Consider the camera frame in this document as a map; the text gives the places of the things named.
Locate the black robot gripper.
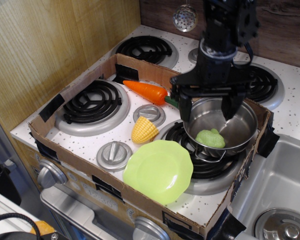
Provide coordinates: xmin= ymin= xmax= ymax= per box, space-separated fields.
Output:
xmin=170 ymin=39 xmax=256 ymax=122

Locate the stainless steel pan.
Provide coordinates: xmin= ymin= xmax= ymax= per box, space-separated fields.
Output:
xmin=183 ymin=97 xmax=258 ymax=162

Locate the green toy broccoli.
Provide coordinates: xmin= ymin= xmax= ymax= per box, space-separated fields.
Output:
xmin=195 ymin=128 xmax=226 ymax=149

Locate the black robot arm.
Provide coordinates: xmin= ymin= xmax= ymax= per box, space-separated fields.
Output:
xmin=170 ymin=0 xmax=260 ymax=122

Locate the orange toy carrot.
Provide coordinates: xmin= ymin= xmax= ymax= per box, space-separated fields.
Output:
xmin=123 ymin=80 xmax=178 ymax=108

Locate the silver knob rear stove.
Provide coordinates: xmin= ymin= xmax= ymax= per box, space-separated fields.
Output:
xmin=188 ymin=48 xmax=199 ymax=64

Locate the silver knob stove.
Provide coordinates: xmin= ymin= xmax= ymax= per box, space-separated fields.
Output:
xmin=188 ymin=48 xmax=199 ymax=64
xmin=96 ymin=141 xmax=133 ymax=172
xmin=133 ymin=104 xmax=166 ymax=127

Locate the silver knob centre stove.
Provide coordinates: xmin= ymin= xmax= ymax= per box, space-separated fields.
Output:
xmin=133 ymin=104 xmax=166 ymax=127

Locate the rear right black burner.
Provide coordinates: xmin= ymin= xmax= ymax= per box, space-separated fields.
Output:
xmin=237 ymin=63 xmax=285 ymax=111

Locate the black burner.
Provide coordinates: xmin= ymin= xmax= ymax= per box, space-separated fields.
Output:
xmin=154 ymin=120 xmax=246 ymax=196
xmin=111 ymin=35 xmax=179 ymax=69
xmin=55 ymin=80 xmax=130 ymax=137
xmin=237 ymin=63 xmax=285 ymax=111

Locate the yellow toy corn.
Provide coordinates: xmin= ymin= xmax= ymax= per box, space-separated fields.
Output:
xmin=131 ymin=116 xmax=159 ymax=144

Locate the front right black burner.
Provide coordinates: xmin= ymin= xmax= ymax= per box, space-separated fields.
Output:
xmin=154 ymin=120 xmax=246 ymax=196

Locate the rear left black burner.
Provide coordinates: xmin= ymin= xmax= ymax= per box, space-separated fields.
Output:
xmin=111 ymin=35 xmax=179 ymax=69

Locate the light green plastic plate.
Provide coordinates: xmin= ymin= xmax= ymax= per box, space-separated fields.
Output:
xmin=122 ymin=140 xmax=194 ymax=205

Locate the hanging silver strainer ladle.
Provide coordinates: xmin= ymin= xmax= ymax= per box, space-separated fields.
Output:
xmin=172 ymin=0 xmax=199 ymax=33

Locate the front left black burner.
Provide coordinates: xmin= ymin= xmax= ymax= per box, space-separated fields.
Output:
xmin=55 ymin=80 xmax=130 ymax=137

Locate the silver sink basin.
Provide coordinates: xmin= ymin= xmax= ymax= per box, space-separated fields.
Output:
xmin=230 ymin=135 xmax=300 ymax=240

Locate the silver knob front stove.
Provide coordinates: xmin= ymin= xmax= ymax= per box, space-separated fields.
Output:
xmin=96 ymin=141 xmax=133 ymax=172

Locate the silver sink drain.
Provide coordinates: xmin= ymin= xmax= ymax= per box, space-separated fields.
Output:
xmin=253 ymin=208 xmax=300 ymax=240

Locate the right oven front knob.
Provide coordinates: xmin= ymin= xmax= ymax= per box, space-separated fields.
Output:
xmin=132 ymin=216 xmax=170 ymax=240

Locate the oven knob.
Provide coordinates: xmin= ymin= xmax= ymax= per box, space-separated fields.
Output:
xmin=132 ymin=216 xmax=170 ymax=240
xmin=37 ymin=159 xmax=68 ymax=189

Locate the cardboard fence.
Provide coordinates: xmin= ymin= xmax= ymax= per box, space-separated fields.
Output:
xmin=29 ymin=54 xmax=273 ymax=237

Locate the left oven front knob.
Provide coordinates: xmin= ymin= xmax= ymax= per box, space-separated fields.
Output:
xmin=37 ymin=159 xmax=68 ymax=189

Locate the orange toy bottom left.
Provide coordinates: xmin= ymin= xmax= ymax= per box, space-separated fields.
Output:
xmin=34 ymin=220 xmax=55 ymax=236

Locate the silver oven door handle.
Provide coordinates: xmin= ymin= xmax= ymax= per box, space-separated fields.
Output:
xmin=40 ymin=186 xmax=115 ymax=240

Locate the black cable bottom left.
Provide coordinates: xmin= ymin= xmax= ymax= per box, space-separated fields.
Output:
xmin=0 ymin=212 xmax=42 ymax=240

